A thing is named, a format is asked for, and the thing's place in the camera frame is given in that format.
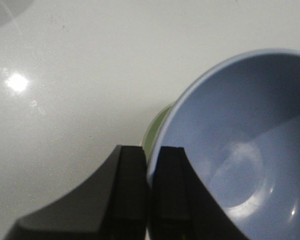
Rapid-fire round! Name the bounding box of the blue bowl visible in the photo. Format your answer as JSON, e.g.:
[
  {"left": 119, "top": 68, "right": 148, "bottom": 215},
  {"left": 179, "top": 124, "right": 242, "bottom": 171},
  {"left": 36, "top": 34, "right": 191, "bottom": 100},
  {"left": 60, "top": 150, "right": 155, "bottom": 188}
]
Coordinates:
[{"left": 147, "top": 48, "right": 300, "bottom": 240}]

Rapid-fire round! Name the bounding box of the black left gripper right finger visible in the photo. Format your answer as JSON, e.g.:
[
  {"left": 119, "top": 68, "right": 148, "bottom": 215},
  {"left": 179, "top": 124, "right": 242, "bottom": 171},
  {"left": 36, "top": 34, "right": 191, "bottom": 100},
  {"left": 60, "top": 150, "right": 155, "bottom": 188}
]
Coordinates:
[{"left": 149, "top": 146, "right": 247, "bottom": 240}]

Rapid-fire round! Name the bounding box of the green bowl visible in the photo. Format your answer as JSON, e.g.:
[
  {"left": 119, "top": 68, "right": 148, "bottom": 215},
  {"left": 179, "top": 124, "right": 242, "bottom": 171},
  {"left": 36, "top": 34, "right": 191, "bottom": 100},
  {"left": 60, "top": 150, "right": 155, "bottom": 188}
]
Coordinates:
[{"left": 140, "top": 102, "right": 175, "bottom": 163}]

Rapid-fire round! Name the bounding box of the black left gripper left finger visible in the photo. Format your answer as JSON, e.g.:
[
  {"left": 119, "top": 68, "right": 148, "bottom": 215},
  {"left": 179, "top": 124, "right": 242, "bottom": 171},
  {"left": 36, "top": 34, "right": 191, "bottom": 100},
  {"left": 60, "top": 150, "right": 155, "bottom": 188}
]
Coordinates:
[{"left": 5, "top": 145, "right": 148, "bottom": 240}]

